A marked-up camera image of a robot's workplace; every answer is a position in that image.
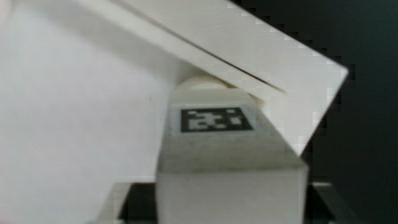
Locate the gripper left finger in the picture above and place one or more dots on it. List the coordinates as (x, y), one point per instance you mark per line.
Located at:
(130, 205)

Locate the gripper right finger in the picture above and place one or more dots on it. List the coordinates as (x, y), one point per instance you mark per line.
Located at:
(328, 210)

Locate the white leg with tag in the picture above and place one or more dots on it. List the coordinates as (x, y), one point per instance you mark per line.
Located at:
(232, 176)

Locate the white square tabletop part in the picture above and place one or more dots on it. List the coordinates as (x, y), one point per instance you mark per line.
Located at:
(97, 56)

